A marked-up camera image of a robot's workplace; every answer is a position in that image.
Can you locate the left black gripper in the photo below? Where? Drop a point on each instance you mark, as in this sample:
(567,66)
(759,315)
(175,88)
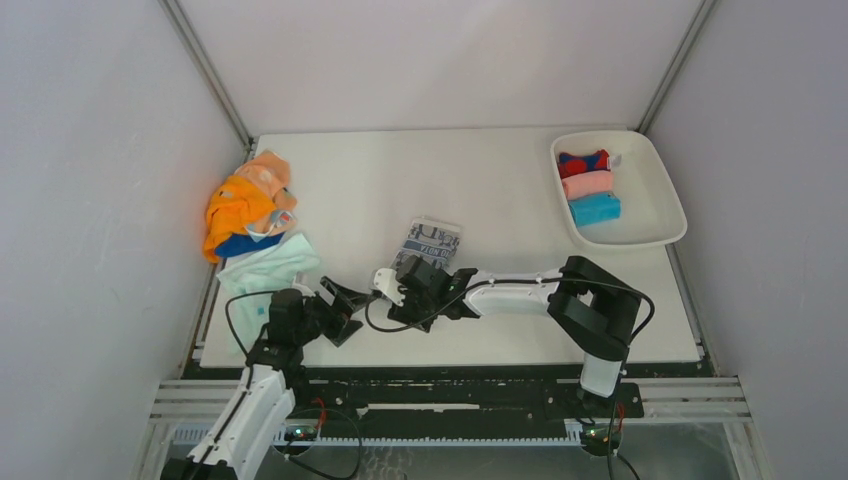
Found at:
(341,328)

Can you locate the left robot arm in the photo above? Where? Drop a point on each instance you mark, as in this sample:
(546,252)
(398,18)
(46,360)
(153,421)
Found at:
(273,380)

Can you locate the dark blue towel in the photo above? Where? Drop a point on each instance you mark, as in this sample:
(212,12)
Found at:
(237,245)

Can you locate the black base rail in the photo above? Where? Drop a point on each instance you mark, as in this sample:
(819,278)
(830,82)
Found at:
(455,403)

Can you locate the bright blue towel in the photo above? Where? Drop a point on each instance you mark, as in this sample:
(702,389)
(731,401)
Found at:
(594,209)

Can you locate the pink rolled towel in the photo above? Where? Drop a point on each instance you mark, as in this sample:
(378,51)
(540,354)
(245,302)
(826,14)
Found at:
(585,184)

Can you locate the red blue rolled towel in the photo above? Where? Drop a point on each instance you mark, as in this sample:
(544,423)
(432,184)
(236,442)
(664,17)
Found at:
(569,165)

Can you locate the orange towel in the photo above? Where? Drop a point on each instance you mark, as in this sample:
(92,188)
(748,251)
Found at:
(253,201)

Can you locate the mint green towel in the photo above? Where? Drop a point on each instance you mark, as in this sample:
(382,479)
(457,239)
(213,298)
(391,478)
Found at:
(247,282)

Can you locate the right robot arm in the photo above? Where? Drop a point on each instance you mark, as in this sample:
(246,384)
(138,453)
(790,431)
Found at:
(597,311)

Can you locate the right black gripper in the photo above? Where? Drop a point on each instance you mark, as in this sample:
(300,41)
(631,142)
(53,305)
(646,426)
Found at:
(403,311)

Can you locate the white blue patterned towel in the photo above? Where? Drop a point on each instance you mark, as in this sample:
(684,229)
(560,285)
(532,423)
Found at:
(433,241)

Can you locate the white plastic tray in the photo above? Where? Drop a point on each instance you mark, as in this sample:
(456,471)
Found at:
(652,214)

